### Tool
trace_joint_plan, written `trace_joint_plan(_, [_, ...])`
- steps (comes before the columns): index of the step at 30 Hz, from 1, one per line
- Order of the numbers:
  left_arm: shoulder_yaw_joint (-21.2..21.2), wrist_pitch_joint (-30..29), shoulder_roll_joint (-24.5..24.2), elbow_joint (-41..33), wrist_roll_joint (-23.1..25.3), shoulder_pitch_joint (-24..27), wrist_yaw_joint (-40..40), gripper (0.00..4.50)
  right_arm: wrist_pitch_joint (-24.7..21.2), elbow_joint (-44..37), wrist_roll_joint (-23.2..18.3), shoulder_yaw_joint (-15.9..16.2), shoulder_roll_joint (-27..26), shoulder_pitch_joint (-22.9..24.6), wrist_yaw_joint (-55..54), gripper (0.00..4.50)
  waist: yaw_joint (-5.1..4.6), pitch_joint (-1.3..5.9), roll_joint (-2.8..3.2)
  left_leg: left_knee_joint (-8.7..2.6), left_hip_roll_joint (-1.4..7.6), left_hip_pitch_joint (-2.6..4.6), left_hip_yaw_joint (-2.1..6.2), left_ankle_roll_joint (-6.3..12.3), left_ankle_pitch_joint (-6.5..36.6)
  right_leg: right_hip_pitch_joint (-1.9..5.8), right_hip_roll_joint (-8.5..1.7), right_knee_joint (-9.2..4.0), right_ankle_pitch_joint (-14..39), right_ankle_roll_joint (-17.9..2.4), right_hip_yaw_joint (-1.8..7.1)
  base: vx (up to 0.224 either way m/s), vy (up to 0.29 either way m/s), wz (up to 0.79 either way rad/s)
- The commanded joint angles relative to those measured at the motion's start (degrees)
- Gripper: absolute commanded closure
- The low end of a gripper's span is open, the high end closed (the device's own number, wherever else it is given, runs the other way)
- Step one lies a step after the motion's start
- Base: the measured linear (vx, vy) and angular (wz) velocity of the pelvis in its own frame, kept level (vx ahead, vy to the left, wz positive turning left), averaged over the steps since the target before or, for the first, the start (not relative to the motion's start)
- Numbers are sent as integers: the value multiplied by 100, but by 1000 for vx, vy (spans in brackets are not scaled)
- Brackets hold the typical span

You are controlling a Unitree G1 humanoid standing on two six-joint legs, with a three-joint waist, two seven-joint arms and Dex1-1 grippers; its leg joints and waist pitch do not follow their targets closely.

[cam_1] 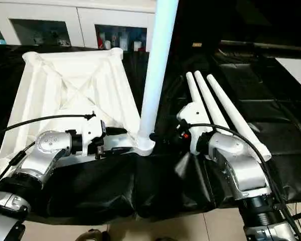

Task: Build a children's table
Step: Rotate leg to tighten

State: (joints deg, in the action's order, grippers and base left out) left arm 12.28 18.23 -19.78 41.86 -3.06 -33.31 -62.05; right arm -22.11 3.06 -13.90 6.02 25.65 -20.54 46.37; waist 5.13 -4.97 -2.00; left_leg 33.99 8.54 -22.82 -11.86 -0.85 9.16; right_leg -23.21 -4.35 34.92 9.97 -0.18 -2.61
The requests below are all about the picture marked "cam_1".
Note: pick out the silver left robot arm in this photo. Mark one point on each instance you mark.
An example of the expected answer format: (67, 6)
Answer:
(35, 160)

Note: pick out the white plastic table leg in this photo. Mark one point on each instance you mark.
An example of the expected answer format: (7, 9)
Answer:
(238, 118)
(158, 65)
(193, 90)
(210, 100)

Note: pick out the white flat board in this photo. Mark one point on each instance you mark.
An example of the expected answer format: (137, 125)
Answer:
(296, 73)

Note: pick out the white glass-door cabinet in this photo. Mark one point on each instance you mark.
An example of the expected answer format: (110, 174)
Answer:
(85, 15)

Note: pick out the white plastic table top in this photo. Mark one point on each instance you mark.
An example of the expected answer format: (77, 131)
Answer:
(75, 90)

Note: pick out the black plastic mat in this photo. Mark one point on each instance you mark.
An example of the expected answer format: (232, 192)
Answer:
(276, 115)

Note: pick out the small yellow label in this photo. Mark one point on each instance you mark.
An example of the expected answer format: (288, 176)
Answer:
(196, 45)

